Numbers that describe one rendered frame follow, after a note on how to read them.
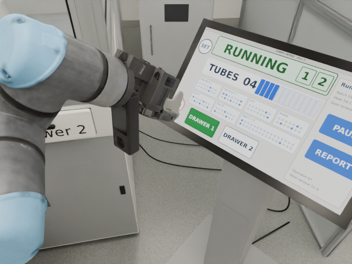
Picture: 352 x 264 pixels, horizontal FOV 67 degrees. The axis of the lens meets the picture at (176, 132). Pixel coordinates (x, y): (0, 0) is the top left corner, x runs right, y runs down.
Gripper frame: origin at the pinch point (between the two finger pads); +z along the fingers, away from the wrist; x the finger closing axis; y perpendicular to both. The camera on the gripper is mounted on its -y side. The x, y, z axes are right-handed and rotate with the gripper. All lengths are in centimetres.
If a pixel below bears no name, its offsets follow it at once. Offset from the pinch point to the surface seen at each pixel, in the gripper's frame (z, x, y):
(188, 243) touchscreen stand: 85, 8, -67
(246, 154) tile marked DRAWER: 14.8, -14.4, -1.4
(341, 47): 92, -11, 55
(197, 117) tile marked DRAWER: 14.8, 1.8, 1.0
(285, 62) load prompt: 14.9, -12.3, 21.5
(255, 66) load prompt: 14.9, -6.4, 18.3
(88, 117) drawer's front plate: 11.4, 35.7, -15.1
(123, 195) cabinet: 46, 34, -48
